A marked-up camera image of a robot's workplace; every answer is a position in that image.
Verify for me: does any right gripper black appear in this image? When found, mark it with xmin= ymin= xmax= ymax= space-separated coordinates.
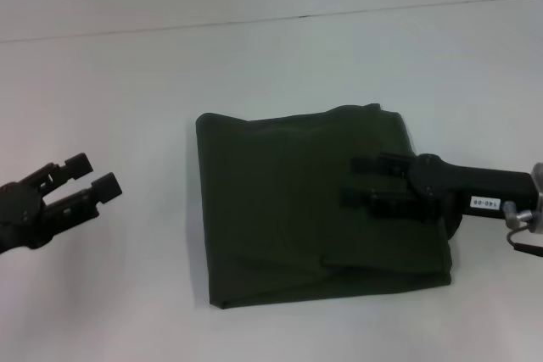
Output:
xmin=340 ymin=151 xmax=536 ymax=226

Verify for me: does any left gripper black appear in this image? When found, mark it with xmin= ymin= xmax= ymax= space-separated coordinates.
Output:
xmin=0 ymin=152 xmax=123 ymax=255

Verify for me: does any dark green FREE! t-shirt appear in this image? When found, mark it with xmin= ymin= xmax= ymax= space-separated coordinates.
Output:
xmin=194 ymin=103 xmax=464 ymax=310

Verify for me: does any right gripper cable with connector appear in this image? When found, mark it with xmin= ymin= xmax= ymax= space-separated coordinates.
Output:
xmin=501 ymin=199 xmax=543 ymax=259

